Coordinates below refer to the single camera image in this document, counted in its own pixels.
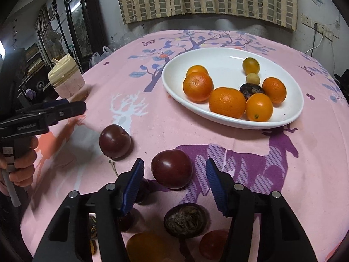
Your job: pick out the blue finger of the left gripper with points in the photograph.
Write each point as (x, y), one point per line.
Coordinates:
(43, 105)

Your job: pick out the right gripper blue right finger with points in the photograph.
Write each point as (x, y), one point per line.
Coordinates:
(235, 201)

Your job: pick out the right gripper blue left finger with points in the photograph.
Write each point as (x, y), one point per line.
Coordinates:
(113, 202)

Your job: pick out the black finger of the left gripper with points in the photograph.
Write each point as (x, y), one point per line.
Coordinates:
(63, 111)

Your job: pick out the dark passion fruit half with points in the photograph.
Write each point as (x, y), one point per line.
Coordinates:
(187, 220)

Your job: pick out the dark red plum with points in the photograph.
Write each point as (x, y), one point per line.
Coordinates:
(172, 169)
(114, 141)

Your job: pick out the orange fruit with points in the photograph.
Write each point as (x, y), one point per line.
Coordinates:
(149, 246)

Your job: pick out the red tomato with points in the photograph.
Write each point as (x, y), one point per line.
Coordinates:
(212, 244)

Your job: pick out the person's left hand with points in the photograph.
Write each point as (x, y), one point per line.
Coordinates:
(24, 175)

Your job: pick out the cream lidded plastic jar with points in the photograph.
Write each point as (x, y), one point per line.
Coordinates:
(67, 80)

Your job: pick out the pink printed tablecloth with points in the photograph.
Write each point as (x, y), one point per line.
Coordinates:
(306, 161)

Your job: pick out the standing fan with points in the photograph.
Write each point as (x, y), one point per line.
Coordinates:
(53, 40)

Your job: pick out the dark framed mirror cabinet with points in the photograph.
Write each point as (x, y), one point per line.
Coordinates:
(86, 29)

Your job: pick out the round orange kumquat front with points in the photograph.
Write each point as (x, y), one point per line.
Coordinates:
(259, 108)

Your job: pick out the large orange mandarin front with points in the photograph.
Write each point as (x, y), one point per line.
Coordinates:
(228, 102)

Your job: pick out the dark passion fruit on plate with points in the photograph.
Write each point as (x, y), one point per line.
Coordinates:
(249, 89)

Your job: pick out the orange mandarin right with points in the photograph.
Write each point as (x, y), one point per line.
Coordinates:
(275, 90)

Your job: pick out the orange mandarin left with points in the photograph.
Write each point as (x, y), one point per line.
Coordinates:
(198, 86)

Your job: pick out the small pale longan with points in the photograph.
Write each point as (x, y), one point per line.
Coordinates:
(253, 78)

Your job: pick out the small orange behind left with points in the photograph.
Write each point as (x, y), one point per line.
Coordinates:
(197, 69)

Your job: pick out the yellow green small fruit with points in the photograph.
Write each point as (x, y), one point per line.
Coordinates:
(251, 65)

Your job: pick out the white oval plate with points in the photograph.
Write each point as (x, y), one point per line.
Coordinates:
(224, 66)

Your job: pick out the wall power strip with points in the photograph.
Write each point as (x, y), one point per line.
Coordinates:
(322, 29)

